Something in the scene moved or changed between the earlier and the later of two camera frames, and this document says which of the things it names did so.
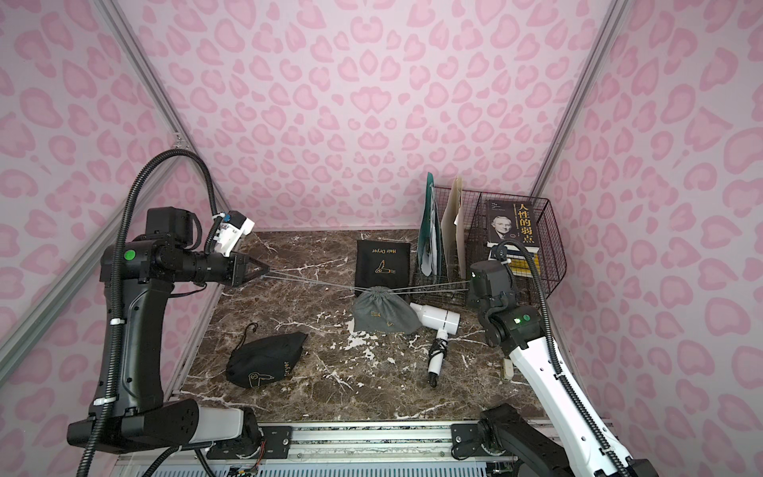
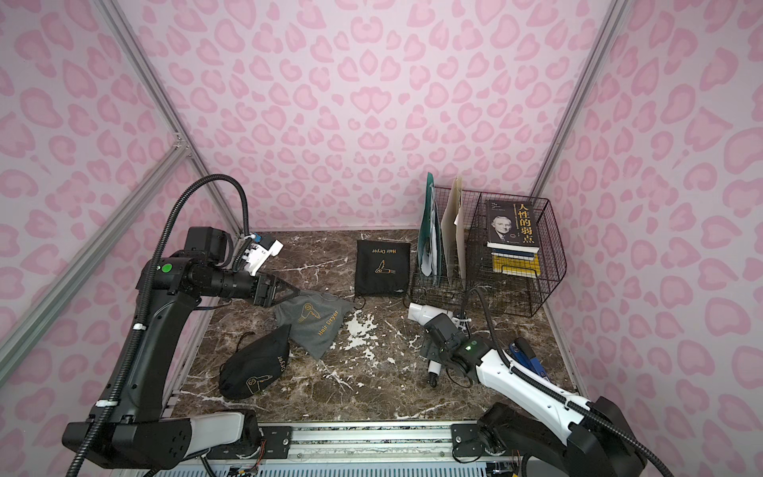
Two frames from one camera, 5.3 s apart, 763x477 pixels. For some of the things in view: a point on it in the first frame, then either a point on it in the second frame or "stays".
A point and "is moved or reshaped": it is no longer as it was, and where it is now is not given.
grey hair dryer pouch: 381,310 to 315,319
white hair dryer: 446,321 stays
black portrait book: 514,220 stays
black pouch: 381,263 stays
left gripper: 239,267 to 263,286
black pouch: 255,364 is moved or reshaped
